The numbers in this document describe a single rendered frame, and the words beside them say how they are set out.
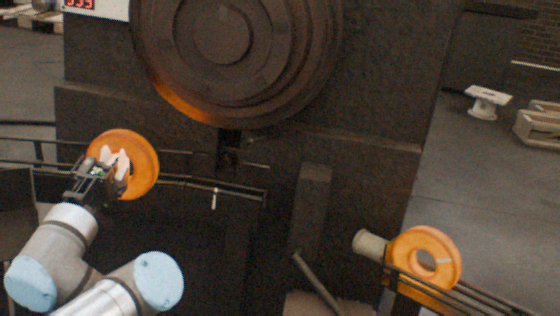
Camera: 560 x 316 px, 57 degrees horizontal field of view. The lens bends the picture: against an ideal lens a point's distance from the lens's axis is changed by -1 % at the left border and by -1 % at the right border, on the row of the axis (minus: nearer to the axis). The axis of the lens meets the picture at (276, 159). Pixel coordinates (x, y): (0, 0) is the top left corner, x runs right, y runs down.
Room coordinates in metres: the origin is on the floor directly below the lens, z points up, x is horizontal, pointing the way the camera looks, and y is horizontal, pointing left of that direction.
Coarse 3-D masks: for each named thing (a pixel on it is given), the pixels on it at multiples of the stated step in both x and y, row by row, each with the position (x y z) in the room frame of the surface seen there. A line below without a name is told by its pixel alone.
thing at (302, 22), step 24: (144, 0) 1.13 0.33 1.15; (288, 0) 1.08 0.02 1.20; (312, 0) 1.10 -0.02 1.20; (144, 24) 1.13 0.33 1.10; (312, 24) 1.10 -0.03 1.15; (312, 48) 1.10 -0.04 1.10; (168, 72) 1.12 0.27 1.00; (288, 72) 1.08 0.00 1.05; (312, 72) 1.10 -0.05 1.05; (192, 96) 1.12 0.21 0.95; (264, 96) 1.09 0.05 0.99; (288, 96) 1.10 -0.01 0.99
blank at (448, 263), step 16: (400, 240) 1.00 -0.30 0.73; (416, 240) 0.98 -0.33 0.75; (432, 240) 0.96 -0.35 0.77; (448, 240) 0.96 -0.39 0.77; (400, 256) 0.99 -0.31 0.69; (432, 256) 0.95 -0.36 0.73; (448, 256) 0.93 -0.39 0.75; (416, 272) 0.97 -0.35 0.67; (432, 272) 0.97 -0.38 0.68; (448, 272) 0.92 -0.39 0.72; (448, 288) 0.92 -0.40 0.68
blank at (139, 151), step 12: (108, 132) 0.99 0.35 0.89; (120, 132) 0.98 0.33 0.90; (132, 132) 0.99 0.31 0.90; (96, 144) 0.98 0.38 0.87; (108, 144) 0.97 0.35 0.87; (120, 144) 0.97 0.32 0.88; (132, 144) 0.97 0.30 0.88; (144, 144) 0.98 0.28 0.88; (96, 156) 0.98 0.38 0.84; (132, 156) 0.97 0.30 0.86; (144, 156) 0.96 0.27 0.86; (156, 156) 0.99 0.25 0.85; (144, 168) 0.96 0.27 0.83; (156, 168) 0.98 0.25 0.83; (132, 180) 0.97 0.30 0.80; (144, 180) 0.96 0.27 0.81; (132, 192) 0.97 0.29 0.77; (144, 192) 0.96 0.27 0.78
